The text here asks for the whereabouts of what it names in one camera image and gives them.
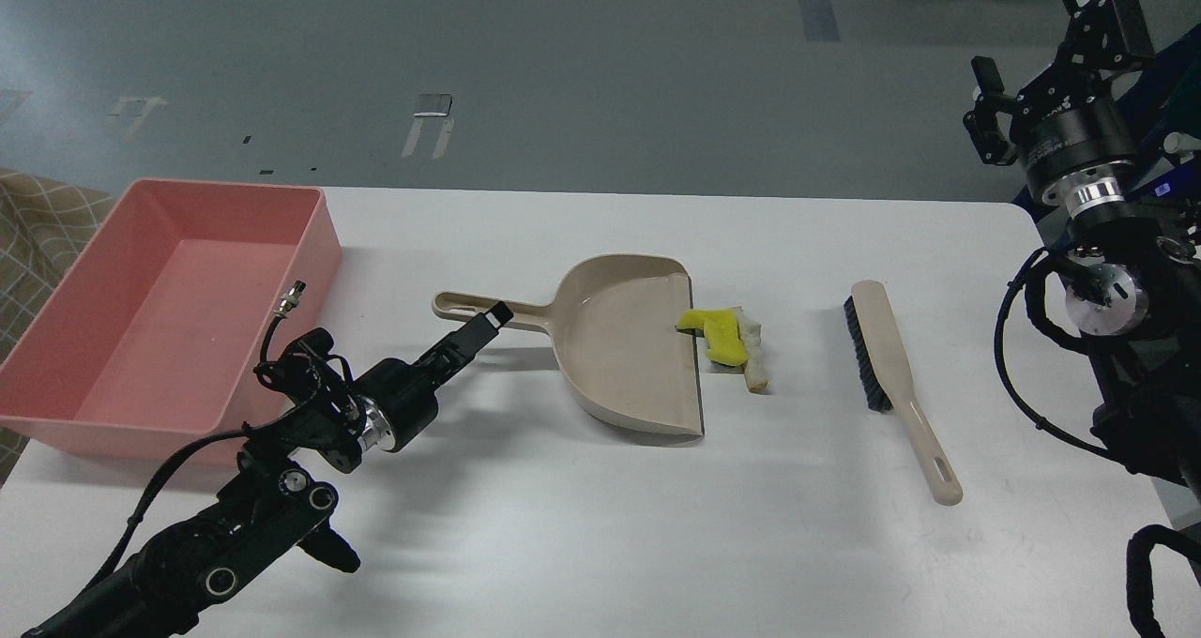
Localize yellow sponge piece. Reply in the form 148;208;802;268
675;309;748;368

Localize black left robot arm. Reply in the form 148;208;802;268
26;281;514;637

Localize beige plastic dustpan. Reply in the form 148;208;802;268
432;254;706;445

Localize pink plastic bin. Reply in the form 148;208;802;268
1;179;342;460

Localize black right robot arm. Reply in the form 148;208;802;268
964;0;1199;494

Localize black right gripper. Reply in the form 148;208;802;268
964;0;1157;209

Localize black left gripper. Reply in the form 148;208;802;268
362;303;514;453

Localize dark blue jacket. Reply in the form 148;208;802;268
1012;23;1201;235

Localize white office chair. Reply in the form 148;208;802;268
1163;130;1201;166

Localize beige hand brush black bristles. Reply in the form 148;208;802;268
844;280;964;507

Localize beige checkered cloth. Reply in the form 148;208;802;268
0;169;115;484

